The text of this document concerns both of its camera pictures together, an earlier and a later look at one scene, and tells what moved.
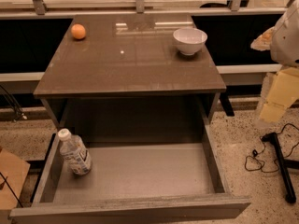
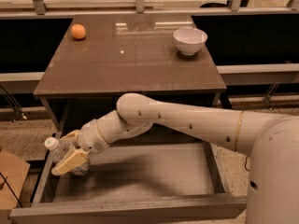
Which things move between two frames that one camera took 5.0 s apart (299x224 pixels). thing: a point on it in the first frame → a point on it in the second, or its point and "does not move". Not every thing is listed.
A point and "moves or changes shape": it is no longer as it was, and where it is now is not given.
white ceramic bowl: (190, 40) does not move
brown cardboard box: (14, 170) does not move
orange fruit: (78, 31) does not move
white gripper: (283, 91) → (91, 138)
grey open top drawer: (136, 183) does not move
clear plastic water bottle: (74, 152) moves or changes shape
